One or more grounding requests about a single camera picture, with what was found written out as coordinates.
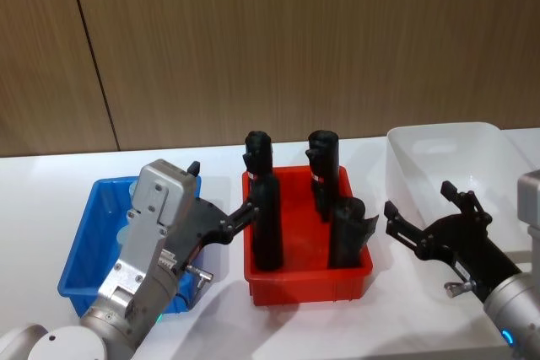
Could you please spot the black bottle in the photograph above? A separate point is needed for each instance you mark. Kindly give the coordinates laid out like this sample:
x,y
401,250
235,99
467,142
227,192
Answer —
x,y
325,166
268,225
343,238

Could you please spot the blue plastic bin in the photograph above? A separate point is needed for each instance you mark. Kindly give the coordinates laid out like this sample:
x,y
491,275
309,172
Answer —
x,y
90,246

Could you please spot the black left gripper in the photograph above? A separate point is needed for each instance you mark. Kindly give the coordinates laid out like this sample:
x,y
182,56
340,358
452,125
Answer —
x,y
202,225

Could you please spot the red plastic bin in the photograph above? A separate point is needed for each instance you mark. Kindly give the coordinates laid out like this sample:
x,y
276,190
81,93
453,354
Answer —
x,y
304,275

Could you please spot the white plastic bin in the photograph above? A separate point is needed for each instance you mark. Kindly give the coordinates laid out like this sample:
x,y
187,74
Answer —
x,y
426,157

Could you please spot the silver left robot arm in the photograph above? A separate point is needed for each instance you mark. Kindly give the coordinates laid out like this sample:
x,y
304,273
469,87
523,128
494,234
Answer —
x,y
143,216

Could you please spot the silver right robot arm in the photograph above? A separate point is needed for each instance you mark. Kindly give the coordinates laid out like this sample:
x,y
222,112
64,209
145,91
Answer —
x,y
514,297

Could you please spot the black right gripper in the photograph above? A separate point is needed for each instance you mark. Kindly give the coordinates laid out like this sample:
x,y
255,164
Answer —
x,y
464,242

